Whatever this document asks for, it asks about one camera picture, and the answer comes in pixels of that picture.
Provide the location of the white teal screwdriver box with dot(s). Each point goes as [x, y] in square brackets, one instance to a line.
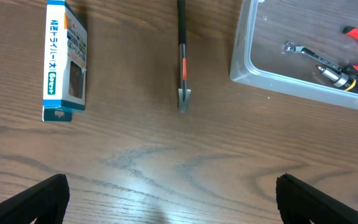
[65, 58]

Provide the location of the black orange scraper tool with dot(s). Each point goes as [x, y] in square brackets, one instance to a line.
[183, 92]

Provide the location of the stubby yellow black screwdriver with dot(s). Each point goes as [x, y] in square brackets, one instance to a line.
[341, 80]

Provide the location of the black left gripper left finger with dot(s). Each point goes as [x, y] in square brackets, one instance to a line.
[45, 202]

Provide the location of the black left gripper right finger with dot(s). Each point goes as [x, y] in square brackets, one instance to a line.
[300, 203]

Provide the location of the clear plastic container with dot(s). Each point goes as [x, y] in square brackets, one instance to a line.
[260, 60]

